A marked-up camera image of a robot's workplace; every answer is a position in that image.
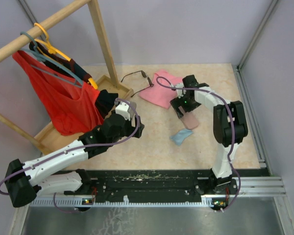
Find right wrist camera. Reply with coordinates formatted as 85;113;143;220
171;82;184;98

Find aluminium frame rail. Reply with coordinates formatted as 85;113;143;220
30;177;286;211

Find pink glasses case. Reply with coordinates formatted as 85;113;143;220
179;106;199;130

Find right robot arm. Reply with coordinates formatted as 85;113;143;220
170;75;248;194

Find yellow plastic hanger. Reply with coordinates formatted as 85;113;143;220
34;23;98;90

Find small light blue cloth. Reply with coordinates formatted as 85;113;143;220
170;129;193;146

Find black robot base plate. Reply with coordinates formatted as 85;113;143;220
64;170;241;210

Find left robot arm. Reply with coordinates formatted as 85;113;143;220
4;113;145;208

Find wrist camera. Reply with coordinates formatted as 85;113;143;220
115;101;134;121
171;82;184;98

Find pink folded shirt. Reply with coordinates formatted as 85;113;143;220
139;70;183;109

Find grey-blue plastic hanger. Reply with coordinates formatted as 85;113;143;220
20;31;84;88

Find tortoiseshell sunglasses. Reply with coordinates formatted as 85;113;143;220
121;70;154;97

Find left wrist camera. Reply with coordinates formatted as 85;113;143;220
115;101;134;121

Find wooden clothes rack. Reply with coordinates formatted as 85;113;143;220
0;0;133;154

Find dark striped hanging garment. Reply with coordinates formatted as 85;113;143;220
29;40;118;118

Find red hanging shirt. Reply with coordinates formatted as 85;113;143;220
12;50;104;136

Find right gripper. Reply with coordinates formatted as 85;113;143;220
170;93;200;119

